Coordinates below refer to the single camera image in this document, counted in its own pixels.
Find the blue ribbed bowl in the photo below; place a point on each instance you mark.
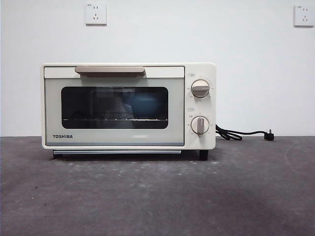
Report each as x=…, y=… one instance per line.
x=145, y=105

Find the beige temperature knob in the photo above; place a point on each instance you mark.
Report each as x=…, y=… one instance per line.
x=200, y=89

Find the beige timer knob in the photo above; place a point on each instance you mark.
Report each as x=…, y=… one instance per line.
x=197, y=125

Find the black oven foot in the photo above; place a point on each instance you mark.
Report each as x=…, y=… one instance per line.
x=203, y=155

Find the white wall socket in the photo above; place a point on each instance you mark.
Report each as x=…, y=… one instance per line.
x=96, y=14
x=305, y=16

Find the silver crumb tray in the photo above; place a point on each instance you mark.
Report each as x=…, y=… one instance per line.
x=98, y=152

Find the cream glass oven door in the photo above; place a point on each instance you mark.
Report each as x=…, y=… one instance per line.
x=53, y=110

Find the cream Toshiba toaster oven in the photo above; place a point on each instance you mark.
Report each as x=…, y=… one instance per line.
x=194, y=142

